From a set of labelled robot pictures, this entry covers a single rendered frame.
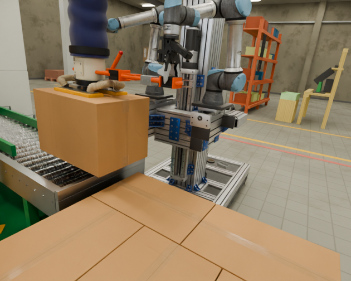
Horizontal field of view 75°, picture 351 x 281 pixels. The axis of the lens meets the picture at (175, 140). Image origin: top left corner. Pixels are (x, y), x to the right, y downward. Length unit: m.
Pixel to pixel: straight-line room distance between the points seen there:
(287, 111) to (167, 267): 6.18
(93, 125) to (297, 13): 14.32
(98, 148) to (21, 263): 0.56
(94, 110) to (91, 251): 0.63
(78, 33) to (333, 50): 13.97
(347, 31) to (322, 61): 1.56
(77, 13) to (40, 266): 1.19
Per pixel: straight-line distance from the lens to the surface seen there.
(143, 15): 1.83
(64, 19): 4.63
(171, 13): 1.12
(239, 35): 1.50
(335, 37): 14.85
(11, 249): 1.20
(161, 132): 1.82
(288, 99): 6.85
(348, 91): 14.85
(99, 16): 1.47
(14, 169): 1.76
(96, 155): 1.27
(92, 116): 1.22
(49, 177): 1.69
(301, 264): 1.20
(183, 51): 1.08
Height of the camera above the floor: 1.29
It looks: 19 degrees down
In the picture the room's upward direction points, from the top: 5 degrees clockwise
